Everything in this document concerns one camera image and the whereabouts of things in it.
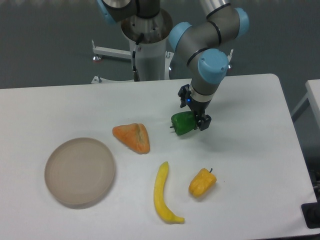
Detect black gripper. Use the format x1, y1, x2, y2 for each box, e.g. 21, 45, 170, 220
177, 84, 214, 131

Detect green bell pepper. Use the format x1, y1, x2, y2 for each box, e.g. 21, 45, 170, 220
171, 111, 197, 136

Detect yellow bell pepper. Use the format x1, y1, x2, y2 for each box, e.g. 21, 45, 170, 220
188, 168, 217, 198

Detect yellow banana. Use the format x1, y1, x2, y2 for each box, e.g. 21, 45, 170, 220
153, 161, 185, 224

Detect white side table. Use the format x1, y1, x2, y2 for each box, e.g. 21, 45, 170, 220
290, 79, 320, 126

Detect beige round plate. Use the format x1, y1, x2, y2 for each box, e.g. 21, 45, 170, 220
44, 137, 116, 209

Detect black device at edge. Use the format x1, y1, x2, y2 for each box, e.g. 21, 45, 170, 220
301, 202, 320, 229

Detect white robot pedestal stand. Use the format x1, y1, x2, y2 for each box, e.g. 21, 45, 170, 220
90, 8, 236, 85

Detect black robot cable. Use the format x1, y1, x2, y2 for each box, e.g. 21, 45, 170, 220
131, 32, 145, 82

